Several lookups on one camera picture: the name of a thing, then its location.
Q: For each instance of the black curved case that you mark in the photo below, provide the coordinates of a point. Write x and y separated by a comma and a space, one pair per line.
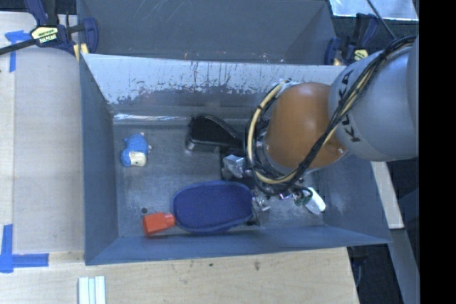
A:
210, 133

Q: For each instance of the red-orange small block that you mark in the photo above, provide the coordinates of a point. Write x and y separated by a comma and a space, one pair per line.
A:
156, 223

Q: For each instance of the pale wood flat board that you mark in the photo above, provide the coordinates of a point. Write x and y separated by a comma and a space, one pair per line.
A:
48, 153

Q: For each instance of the blue toy figure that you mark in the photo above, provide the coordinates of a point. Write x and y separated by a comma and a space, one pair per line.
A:
134, 151

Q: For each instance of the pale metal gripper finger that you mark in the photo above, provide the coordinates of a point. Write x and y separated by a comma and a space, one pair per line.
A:
261, 208
234, 164

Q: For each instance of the grey metal bin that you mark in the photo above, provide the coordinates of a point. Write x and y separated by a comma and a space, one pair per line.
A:
199, 28

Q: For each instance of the blue oval pouch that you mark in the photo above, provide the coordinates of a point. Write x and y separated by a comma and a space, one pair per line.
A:
212, 206

